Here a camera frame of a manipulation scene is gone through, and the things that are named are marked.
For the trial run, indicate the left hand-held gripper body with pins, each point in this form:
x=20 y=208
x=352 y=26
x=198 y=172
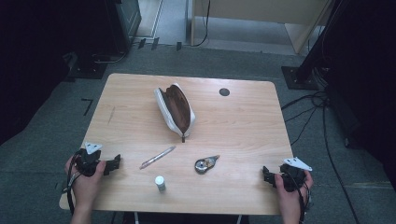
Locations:
x=87 y=161

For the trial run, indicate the person's left hand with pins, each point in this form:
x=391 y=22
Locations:
x=84 y=188

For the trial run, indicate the white pencil case brown lining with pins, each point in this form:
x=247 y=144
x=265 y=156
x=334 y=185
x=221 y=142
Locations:
x=177 y=107

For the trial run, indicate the black flat stand base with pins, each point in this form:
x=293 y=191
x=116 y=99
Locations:
x=88 y=70

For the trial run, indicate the black round table grommet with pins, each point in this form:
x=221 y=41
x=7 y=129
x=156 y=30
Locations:
x=224 y=92

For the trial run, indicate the black stand with square base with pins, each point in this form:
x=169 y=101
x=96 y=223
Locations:
x=300 y=77

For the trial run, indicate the beige wooden furniture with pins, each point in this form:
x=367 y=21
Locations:
x=264 y=11

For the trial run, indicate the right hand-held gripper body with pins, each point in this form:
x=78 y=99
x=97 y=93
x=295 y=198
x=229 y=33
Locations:
x=292 y=177

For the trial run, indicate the person's right hand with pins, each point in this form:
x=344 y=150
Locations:
x=291 y=200

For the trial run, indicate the white glue stick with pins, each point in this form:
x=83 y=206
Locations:
x=160 y=183

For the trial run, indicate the clear pen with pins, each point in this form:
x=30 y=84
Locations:
x=157 y=157

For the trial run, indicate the short black floor tape mark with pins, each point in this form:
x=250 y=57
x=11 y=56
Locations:
x=142 y=43
x=178 y=46
x=155 y=43

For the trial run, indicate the black cabinet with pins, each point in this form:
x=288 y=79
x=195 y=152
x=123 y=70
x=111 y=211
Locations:
x=127 y=21

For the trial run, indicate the dark curtain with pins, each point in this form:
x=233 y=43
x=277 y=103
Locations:
x=367 y=77
x=28 y=62

